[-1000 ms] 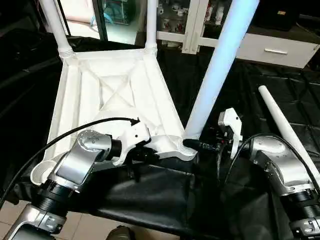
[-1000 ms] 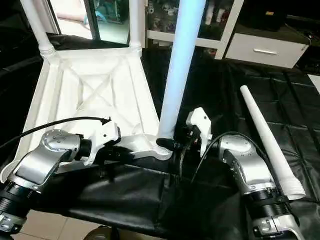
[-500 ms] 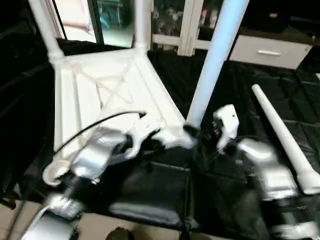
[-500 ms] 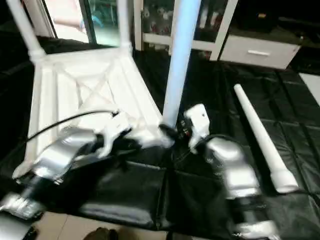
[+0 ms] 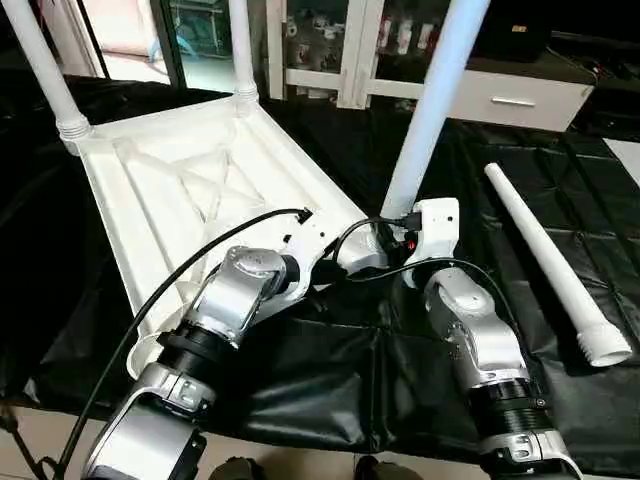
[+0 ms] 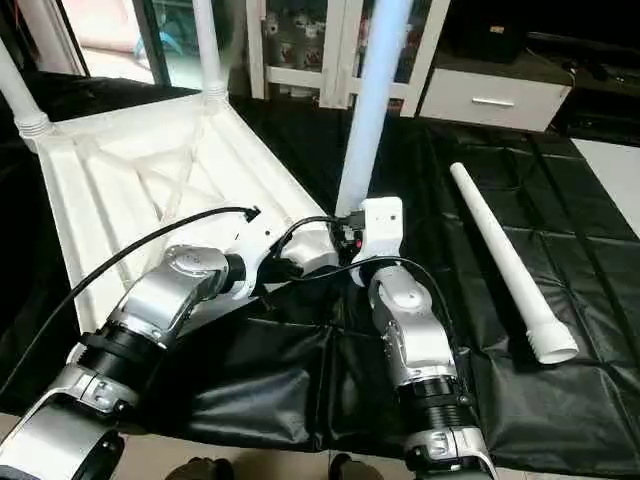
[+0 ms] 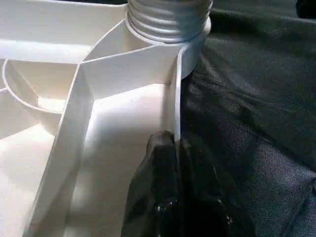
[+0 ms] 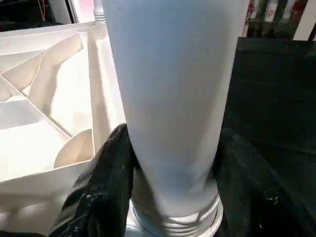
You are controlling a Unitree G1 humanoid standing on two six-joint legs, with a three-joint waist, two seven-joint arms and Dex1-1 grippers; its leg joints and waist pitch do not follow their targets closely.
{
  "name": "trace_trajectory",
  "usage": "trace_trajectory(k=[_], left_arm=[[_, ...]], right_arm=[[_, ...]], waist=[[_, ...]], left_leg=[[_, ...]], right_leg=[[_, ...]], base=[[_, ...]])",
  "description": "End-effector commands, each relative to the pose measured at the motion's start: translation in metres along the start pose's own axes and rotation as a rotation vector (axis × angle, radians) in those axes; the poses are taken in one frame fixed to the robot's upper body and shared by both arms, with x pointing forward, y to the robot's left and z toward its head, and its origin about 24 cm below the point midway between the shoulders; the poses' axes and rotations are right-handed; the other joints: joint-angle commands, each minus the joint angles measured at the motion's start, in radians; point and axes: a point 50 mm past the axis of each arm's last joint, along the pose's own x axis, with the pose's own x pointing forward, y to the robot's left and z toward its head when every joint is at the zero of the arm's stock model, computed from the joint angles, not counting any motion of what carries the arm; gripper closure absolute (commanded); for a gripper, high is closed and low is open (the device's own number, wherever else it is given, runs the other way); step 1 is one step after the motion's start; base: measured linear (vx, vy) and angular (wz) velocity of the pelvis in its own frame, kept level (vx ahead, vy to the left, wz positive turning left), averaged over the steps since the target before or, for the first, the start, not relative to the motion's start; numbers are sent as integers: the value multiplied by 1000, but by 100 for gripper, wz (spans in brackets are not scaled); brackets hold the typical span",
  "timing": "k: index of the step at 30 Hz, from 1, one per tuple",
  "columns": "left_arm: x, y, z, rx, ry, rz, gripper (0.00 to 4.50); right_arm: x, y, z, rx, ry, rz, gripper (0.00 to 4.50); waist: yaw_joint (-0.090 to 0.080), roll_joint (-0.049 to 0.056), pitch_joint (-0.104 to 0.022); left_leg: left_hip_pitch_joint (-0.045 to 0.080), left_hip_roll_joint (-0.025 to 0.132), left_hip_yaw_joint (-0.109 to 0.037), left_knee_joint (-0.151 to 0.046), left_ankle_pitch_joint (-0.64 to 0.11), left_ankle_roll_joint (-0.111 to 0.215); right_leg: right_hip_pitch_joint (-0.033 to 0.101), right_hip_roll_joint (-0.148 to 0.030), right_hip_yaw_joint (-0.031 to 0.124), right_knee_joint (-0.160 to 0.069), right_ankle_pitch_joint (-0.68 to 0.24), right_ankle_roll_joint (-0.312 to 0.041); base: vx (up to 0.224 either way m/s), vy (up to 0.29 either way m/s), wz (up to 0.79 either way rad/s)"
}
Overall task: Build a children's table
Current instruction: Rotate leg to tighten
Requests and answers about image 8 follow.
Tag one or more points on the white plastic table leg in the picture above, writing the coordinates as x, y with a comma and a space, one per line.
98, 10
173, 98

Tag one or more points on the white plastic table top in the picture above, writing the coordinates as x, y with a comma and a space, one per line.
49, 98

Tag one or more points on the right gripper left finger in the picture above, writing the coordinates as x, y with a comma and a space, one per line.
96, 197

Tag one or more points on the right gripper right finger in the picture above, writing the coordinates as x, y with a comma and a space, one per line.
261, 197

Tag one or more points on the white glass door cabinet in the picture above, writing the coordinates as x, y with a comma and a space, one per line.
281, 19

